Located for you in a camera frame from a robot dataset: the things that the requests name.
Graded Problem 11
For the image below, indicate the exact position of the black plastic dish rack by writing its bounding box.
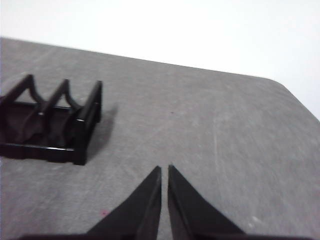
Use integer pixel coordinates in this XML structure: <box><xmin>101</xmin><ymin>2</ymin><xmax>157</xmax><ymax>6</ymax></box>
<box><xmin>0</xmin><ymin>73</ymin><xmax>104</xmax><ymax>166</ymax></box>

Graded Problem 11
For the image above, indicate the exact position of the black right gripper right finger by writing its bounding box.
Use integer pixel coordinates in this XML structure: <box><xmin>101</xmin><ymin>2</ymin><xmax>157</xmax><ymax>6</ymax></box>
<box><xmin>166</xmin><ymin>164</ymin><xmax>312</xmax><ymax>240</ymax></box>

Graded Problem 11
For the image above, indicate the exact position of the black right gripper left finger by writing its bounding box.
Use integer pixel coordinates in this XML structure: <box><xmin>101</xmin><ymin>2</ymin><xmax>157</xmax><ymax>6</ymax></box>
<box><xmin>19</xmin><ymin>165</ymin><xmax>163</xmax><ymax>240</ymax></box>

